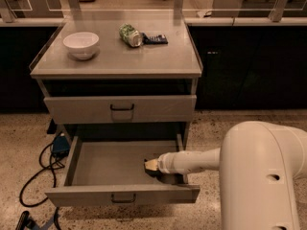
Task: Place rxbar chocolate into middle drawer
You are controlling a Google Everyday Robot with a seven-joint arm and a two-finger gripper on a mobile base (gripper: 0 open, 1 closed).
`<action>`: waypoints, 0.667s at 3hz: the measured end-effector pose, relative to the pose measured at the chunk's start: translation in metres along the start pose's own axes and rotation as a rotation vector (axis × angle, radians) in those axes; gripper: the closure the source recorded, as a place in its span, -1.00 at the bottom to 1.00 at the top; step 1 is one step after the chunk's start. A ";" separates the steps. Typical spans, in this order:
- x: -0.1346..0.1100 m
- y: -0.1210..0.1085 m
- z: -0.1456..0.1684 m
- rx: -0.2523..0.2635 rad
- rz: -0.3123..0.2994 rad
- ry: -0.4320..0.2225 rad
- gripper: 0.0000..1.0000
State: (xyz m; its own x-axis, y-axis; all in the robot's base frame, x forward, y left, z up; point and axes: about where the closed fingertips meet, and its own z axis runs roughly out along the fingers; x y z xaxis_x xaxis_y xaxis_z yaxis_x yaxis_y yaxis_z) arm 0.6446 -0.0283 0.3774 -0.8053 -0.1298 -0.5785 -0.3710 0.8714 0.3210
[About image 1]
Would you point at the white ceramic bowl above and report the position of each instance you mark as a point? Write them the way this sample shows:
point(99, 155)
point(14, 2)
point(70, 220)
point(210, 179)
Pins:
point(82, 45)

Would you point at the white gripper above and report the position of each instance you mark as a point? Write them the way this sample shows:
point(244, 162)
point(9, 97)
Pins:
point(167, 164)

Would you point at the black tool on floor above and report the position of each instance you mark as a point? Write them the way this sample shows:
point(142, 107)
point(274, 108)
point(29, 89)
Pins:
point(25, 222)

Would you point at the blue snack bar wrapper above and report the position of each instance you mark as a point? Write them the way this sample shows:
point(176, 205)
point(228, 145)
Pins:
point(154, 40)

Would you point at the blue power box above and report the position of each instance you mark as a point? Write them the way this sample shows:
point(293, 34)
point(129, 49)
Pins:
point(60, 146)

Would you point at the clear acrylic barrier panel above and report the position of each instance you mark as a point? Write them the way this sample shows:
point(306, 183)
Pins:
point(193, 10)

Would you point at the closed upper grey drawer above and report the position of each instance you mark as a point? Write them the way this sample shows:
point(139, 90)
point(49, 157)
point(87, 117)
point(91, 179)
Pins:
point(121, 109)

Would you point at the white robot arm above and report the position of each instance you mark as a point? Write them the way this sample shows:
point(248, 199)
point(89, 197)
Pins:
point(258, 163)

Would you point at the green soda can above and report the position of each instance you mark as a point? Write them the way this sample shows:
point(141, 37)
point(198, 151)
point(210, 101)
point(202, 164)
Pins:
point(130, 35)

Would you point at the background grey desk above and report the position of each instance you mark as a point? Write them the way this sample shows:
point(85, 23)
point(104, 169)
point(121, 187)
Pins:
point(256, 8)

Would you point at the grey drawer cabinet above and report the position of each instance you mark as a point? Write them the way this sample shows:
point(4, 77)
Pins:
point(120, 70)

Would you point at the open middle grey drawer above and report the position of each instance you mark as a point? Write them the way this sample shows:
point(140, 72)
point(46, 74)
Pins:
point(113, 173)

